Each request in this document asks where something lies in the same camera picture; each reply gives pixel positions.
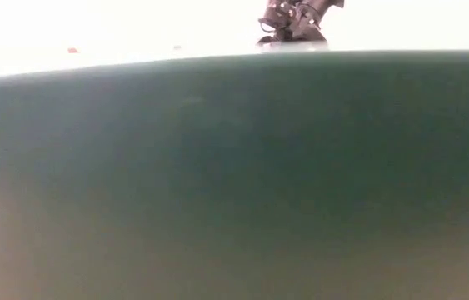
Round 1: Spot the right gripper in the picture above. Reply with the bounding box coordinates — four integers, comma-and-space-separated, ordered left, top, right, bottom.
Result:
257, 0, 331, 45

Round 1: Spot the plain teal plate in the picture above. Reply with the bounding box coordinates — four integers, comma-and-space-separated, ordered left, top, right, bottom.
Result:
0, 48, 469, 300

